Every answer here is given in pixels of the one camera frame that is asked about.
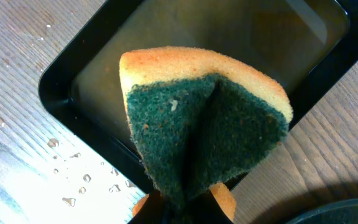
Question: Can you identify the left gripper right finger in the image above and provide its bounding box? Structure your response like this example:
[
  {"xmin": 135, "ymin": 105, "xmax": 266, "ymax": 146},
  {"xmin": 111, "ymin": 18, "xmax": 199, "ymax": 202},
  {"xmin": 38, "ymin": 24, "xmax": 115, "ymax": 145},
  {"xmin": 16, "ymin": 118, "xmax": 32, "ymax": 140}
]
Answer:
[{"xmin": 194, "ymin": 190, "xmax": 232, "ymax": 224}]

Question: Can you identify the round black serving tray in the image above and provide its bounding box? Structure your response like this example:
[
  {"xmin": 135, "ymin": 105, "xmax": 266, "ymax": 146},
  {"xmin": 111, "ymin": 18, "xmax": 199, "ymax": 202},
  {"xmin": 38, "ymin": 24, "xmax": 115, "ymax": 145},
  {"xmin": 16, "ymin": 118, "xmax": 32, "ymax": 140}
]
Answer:
[{"xmin": 286, "ymin": 198, "xmax": 358, "ymax": 224}]

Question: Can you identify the orange green scrub sponge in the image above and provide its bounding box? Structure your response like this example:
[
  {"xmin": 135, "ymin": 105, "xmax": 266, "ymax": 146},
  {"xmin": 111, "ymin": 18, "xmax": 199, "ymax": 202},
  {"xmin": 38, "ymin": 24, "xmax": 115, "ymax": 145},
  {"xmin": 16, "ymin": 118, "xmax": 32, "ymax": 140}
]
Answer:
[{"xmin": 119, "ymin": 46, "xmax": 293, "ymax": 223}]

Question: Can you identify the black rectangular water tray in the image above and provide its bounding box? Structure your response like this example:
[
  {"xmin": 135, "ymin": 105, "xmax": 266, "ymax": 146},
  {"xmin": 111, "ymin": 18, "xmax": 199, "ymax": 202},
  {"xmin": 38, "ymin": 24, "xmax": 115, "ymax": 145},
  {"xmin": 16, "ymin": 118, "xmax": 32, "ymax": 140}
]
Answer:
[{"xmin": 39, "ymin": 0, "xmax": 358, "ymax": 193}]

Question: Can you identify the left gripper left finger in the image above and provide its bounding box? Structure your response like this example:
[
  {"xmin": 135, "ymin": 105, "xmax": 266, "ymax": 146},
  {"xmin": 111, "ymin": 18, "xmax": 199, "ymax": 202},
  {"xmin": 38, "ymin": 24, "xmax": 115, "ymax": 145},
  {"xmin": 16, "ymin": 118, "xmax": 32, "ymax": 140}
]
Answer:
[{"xmin": 129, "ymin": 190, "xmax": 165, "ymax": 224}]

